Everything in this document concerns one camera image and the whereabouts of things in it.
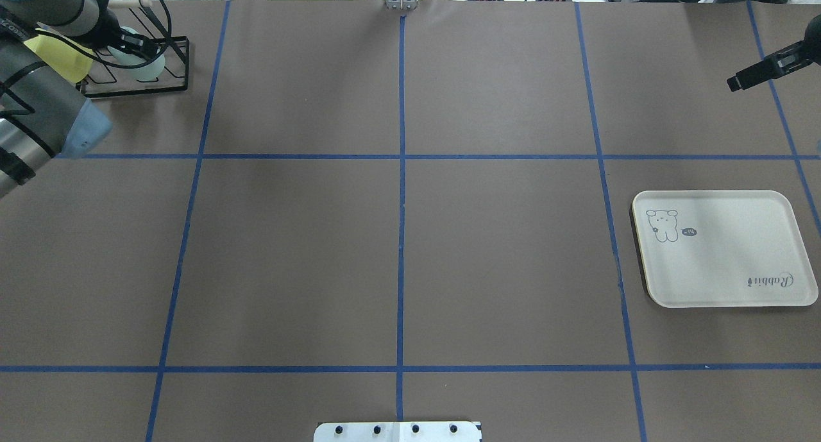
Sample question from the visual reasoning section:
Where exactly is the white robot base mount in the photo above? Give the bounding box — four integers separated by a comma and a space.
313, 421, 483, 441

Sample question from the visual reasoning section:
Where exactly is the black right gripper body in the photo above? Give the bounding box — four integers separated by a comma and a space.
797, 15, 820, 67

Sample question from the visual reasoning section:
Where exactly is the cream rabbit tray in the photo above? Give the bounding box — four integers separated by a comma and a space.
631, 190, 819, 309

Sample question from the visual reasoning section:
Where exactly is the light green cup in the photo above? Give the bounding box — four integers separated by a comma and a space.
106, 26, 166, 82

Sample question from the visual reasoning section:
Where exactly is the black wire cup rack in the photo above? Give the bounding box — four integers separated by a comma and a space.
74, 0, 190, 98

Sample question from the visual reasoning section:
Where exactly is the yellow cup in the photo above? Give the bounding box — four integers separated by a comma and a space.
23, 35, 94, 83

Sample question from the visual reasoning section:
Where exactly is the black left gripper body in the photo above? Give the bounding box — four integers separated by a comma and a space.
77, 1, 125, 49

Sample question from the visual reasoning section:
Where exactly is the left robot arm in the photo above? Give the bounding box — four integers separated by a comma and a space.
1, 0, 166, 196

